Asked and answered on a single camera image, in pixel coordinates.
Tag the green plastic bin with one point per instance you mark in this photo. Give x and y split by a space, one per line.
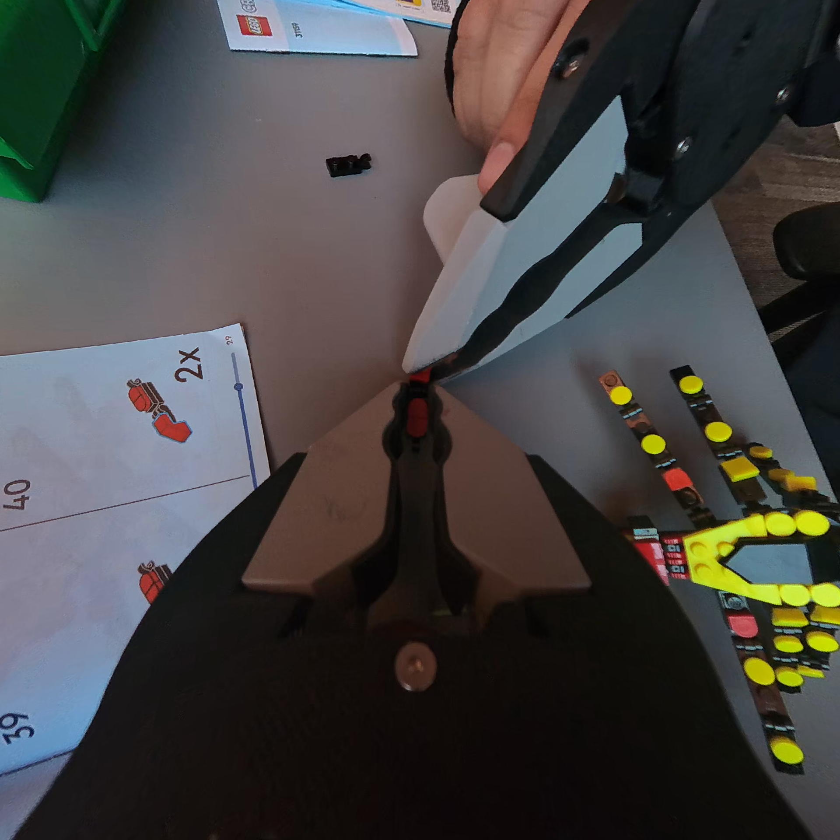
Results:
39 79

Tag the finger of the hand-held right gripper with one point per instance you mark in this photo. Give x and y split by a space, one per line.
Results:
558 216
590 269

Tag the blue lego instruction booklet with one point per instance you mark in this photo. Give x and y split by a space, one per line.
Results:
328 33

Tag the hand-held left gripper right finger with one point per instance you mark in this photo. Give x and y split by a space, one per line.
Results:
512 518

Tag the person's right hand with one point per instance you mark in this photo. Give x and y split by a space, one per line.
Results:
499 65

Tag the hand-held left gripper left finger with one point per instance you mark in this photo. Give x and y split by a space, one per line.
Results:
315 512

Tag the black yellow lego spider model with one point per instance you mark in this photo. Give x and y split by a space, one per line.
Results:
722 564

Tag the open lego instruction booklet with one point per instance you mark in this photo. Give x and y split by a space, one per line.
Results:
98 525

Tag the small black lego piece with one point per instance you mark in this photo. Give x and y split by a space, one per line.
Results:
344 166

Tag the black office chair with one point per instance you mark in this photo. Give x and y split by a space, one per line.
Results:
810 243

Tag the red black lego piece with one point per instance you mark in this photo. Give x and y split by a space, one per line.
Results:
418 417

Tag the person's leg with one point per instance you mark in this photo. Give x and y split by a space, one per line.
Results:
820 407

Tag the spider cover lego booklet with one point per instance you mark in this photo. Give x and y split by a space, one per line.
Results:
420 8

